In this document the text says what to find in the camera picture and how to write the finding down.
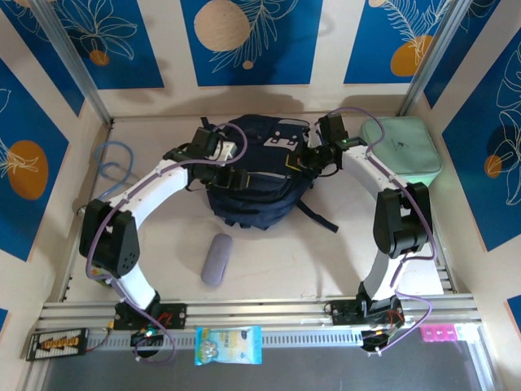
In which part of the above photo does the navy blue backpack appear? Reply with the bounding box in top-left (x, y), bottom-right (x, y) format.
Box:
top-left (162, 113), bottom-right (339, 234)

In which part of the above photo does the purple glasses case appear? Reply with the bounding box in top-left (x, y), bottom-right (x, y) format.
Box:
top-left (200, 233), bottom-right (234, 288)

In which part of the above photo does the blue stethoscope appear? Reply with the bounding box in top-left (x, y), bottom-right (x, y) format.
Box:
top-left (75, 141), bottom-right (142, 215)

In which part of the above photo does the mint green storage case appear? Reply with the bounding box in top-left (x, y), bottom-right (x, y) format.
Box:
top-left (360, 116), bottom-right (442, 189)

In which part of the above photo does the blue snack packet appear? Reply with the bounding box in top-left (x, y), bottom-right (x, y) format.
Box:
top-left (194, 325), bottom-right (264, 367)

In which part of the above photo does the dark grey panel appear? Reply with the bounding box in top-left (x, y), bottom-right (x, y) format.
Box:
top-left (40, 341), bottom-right (488, 391)

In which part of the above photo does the pink pill box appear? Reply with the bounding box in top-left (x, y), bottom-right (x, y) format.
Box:
top-left (420, 323), bottom-right (457, 342)

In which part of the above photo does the black power distribution board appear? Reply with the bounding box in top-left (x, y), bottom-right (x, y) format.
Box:
top-left (25, 327), bottom-right (90, 362)

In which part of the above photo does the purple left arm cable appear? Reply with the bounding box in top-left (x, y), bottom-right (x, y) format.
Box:
top-left (85, 121), bottom-right (250, 366)

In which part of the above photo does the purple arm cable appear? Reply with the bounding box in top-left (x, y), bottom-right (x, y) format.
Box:
top-left (325, 106), bottom-right (439, 358)
top-left (85, 121), bottom-right (250, 366)

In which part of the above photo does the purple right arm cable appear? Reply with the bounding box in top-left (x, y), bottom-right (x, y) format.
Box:
top-left (325, 106), bottom-right (439, 358)

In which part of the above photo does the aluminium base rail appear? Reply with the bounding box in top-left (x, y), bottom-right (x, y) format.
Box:
top-left (35, 300), bottom-right (480, 332)

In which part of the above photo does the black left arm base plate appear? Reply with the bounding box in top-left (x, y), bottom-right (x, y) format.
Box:
top-left (113, 303), bottom-right (187, 330)

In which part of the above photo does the aluminium frame post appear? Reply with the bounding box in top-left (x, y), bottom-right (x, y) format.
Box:
top-left (398, 0), bottom-right (469, 117)
top-left (30, 0), bottom-right (114, 125)

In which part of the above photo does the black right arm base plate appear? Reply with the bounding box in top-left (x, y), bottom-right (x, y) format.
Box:
top-left (330, 300), bottom-right (406, 327)

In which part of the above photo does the grey slotted cable duct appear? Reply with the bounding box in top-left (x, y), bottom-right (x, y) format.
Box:
top-left (87, 330), bottom-right (366, 350)

